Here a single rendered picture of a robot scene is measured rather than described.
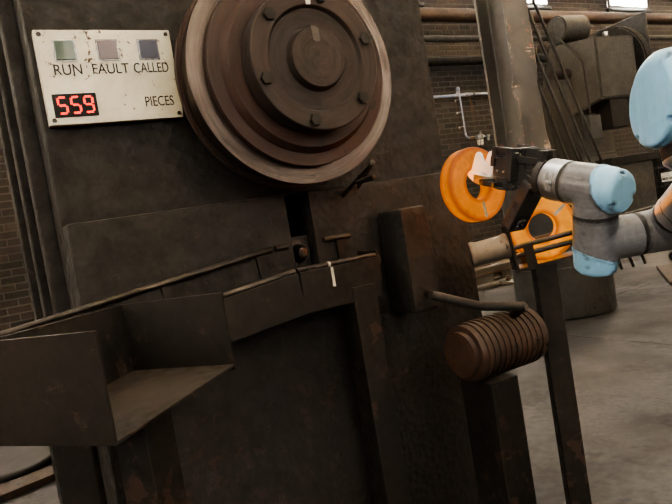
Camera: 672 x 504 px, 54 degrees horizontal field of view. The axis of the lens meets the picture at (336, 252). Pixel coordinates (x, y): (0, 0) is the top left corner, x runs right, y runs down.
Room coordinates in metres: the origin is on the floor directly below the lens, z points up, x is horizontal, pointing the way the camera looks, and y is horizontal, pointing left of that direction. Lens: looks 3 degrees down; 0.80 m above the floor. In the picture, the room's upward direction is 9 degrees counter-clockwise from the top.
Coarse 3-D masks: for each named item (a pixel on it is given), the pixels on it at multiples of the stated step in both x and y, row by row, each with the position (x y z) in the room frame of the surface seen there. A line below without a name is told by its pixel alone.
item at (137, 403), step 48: (48, 336) 0.78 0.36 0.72; (96, 336) 0.75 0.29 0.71; (144, 336) 1.06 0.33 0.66; (192, 336) 1.02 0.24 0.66; (0, 384) 0.83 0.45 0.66; (48, 384) 0.79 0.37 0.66; (96, 384) 0.76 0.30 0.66; (144, 384) 0.98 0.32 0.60; (192, 384) 0.92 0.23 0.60; (0, 432) 0.83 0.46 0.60; (48, 432) 0.80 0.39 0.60; (96, 432) 0.76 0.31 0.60; (144, 432) 0.90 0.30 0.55; (144, 480) 0.90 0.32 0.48
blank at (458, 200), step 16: (448, 160) 1.34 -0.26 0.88; (464, 160) 1.34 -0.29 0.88; (448, 176) 1.32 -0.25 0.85; (464, 176) 1.33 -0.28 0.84; (448, 192) 1.32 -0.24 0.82; (464, 192) 1.33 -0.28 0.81; (480, 192) 1.39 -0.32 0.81; (496, 192) 1.37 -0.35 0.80; (448, 208) 1.34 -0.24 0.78; (464, 208) 1.32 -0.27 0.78; (480, 208) 1.34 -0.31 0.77; (496, 208) 1.37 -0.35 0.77
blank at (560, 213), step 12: (540, 204) 1.50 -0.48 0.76; (552, 204) 1.50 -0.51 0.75; (564, 204) 1.50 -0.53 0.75; (552, 216) 1.50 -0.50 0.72; (564, 216) 1.50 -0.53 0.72; (564, 228) 1.50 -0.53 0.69; (516, 240) 1.51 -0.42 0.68; (528, 240) 1.51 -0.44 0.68; (552, 240) 1.50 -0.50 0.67; (564, 240) 1.50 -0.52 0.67; (552, 252) 1.50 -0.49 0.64
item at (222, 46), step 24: (240, 0) 1.29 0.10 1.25; (264, 0) 1.30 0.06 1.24; (216, 24) 1.26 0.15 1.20; (240, 24) 1.27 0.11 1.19; (216, 48) 1.26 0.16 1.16; (240, 48) 1.26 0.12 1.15; (216, 72) 1.26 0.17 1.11; (240, 72) 1.26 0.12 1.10; (216, 96) 1.25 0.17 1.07; (240, 96) 1.25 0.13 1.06; (240, 120) 1.27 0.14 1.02; (264, 120) 1.28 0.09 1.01; (360, 120) 1.39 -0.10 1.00; (264, 144) 1.29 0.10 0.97; (288, 144) 1.30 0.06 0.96; (312, 144) 1.32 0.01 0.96; (336, 144) 1.36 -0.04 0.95
